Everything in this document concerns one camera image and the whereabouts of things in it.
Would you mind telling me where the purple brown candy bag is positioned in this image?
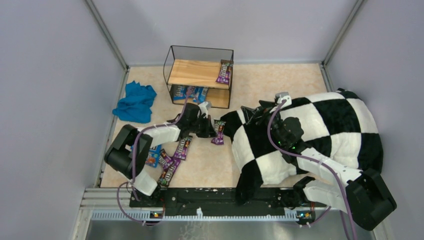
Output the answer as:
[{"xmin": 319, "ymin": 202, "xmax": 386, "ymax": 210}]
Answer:
[{"xmin": 211, "ymin": 119, "xmax": 226, "ymax": 145}]

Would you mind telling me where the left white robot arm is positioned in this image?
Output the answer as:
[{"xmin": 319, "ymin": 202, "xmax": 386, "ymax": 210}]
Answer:
[{"xmin": 104, "ymin": 101, "xmax": 216, "ymax": 196}]

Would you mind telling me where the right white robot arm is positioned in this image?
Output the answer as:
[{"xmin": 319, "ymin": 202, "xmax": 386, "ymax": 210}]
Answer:
[{"xmin": 225, "ymin": 98, "xmax": 398, "ymax": 231}]

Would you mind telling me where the blue candy bag in shelf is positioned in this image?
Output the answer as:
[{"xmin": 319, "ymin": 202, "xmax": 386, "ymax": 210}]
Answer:
[
  {"xmin": 193, "ymin": 87, "xmax": 209, "ymax": 103},
  {"xmin": 185, "ymin": 86, "xmax": 198, "ymax": 99},
  {"xmin": 172, "ymin": 85, "xmax": 187, "ymax": 101}
]

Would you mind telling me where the purple candy bag on shelf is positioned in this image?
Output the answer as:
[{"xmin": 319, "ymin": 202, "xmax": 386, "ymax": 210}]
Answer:
[{"xmin": 215, "ymin": 59, "xmax": 234, "ymax": 85}]

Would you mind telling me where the blue crumpled cloth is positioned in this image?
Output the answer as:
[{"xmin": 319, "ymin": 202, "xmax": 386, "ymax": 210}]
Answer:
[{"xmin": 112, "ymin": 80, "xmax": 157, "ymax": 124}]

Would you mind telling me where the black white checkered pillow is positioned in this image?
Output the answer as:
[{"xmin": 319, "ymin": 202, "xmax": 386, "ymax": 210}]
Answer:
[{"xmin": 220, "ymin": 88, "xmax": 384, "ymax": 205}]

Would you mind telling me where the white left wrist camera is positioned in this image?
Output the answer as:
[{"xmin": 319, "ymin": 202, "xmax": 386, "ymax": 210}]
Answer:
[{"xmin": 198, "ymin": 101, "xmax": 212, "ymax": 119}]

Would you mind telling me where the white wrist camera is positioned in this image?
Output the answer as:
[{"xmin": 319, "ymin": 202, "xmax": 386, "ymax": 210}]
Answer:
[
  {"xmin": 274, "ymin": 91, "xmax": 292, "ymax": 108},
  {"xmin": 198, "ymin": 101, "xmax": 212, "ymax": 119}
]

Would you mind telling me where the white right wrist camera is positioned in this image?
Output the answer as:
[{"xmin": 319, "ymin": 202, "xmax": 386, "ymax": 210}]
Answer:
[{"xmin": 274, "ymin": 91, "xmax": 292, "ymax": 108}]

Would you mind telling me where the black wire wooden shelf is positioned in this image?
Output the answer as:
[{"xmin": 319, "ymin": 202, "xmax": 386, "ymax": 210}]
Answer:
[{"xmin": 162, "ymin": 45, "xmax": 234, "ymax": 109}]

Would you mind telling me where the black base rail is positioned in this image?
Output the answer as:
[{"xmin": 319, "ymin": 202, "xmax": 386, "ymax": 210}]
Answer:
[{"xmin": 129, "ymin": 187, "xmax": 311, "ymax": 217}]

